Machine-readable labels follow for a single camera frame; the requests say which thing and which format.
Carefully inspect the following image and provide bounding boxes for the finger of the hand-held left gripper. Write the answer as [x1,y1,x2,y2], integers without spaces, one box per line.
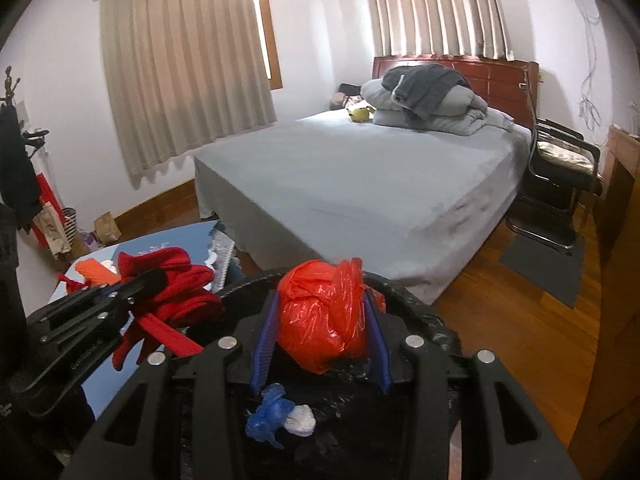
[26,282,118,333]
[40,267,169,361]

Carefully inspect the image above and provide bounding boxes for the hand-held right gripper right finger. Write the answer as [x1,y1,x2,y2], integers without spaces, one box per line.
[362,285,583,480]

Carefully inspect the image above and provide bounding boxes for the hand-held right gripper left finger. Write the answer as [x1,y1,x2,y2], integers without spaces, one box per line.
[60,290,281,480]

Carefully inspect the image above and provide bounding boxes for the red cloth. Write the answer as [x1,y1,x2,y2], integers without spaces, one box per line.
[112,247,226,373]

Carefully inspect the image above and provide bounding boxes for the orange foam net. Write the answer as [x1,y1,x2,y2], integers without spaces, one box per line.
[75,258,121,281]

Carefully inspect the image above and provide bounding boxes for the black trash bin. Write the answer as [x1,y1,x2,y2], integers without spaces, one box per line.
[170,267,463,480]

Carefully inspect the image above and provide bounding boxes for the orange-red plastic bag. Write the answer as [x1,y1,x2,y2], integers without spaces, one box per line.
[276,258,387,375]

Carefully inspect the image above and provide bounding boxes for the blue crumpled wrapper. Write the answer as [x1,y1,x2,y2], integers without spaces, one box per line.
[245,383,292,451]

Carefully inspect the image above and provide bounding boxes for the brown paper bag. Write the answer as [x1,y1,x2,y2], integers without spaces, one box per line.
[94,211,122,243]

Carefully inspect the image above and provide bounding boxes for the beige printed tote bag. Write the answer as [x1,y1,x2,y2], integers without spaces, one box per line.
[42,202,73,253]

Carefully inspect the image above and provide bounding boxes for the crumpled white tissue ball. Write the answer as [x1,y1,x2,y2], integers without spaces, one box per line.
[283,404,317,436]

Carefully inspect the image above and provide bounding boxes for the red bag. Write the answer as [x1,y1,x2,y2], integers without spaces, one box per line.
[30,172,66,248]

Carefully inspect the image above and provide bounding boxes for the hanging black garment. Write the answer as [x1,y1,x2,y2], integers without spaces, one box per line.
[0,105,43,231]

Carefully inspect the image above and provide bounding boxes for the bed with grey sheet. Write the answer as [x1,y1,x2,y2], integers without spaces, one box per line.
[192,107,533,306]

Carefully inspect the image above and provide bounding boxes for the dark grey floor mat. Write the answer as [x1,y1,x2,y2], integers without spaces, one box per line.
[499,234,586,309]

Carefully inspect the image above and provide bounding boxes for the wide beige curtain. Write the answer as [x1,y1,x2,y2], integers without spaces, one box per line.
[99,0,278,190]

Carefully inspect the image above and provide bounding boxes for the coat rack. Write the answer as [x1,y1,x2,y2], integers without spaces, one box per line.
[0,67,51,161]

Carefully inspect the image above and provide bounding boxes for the black metal chair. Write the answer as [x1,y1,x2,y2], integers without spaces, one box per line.
[505,117,603,256]

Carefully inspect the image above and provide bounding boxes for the folded grey blanket pile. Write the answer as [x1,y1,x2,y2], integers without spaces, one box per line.
[360,77,516,137]

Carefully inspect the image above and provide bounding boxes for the dark bedside bag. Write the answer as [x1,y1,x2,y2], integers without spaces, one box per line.
[337,82,373,108]

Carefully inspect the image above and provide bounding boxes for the dark grey jacket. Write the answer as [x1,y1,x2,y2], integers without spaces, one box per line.
[381,65,472,121]

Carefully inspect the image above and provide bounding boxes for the patterned chair cushion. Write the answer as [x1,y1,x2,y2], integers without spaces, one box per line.
[537,140,593,166]

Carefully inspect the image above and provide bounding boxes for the wooden desk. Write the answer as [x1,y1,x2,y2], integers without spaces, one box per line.
[567,124,640,466]

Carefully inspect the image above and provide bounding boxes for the red-brown wooden headboard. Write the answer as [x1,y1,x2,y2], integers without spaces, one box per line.
[371,55,541,131]

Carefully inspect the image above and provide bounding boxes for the narrow beige curtain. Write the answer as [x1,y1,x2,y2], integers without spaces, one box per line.
[362,0,513,60]

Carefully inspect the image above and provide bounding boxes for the wooden window frame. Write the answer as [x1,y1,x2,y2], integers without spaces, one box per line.
[249,0,283,92]

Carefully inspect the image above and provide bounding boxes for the white wall cables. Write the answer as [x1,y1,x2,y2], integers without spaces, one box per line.
[565,0,606,131]

